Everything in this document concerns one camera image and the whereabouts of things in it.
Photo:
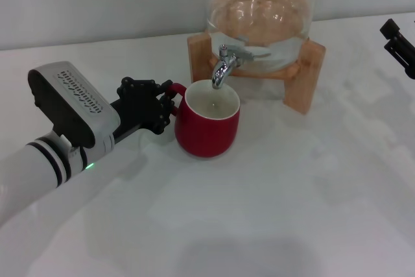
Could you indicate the chrome faucet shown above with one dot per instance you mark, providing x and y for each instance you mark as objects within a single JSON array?
[{"x": 221, "y": 71}]

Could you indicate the glass water dispenser jar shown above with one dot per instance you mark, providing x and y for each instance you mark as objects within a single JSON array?
[{"x": 259, "y": 14}]

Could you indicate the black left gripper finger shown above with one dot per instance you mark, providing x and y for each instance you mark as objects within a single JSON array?
[
  {"x": 139, "y": 85},
  {"x": 166, "y": 111}
]

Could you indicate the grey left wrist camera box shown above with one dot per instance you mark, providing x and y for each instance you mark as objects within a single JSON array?
[{"x": 71, "y": 105}]

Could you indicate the red ceramic cup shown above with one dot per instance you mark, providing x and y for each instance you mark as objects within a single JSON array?
[{"x": 207, "y": 137}]

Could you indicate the wooden dispenser stand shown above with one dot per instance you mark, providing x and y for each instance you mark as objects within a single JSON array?
[{"x": 304, "y": 76}]

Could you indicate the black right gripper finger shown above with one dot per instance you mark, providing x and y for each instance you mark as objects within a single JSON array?
[
  {"x": 390, "y": 28},
  {"x": 402, "y": 54}
]

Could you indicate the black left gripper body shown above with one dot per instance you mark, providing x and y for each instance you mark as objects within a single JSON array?
[{"x": 139, "y": 111}]

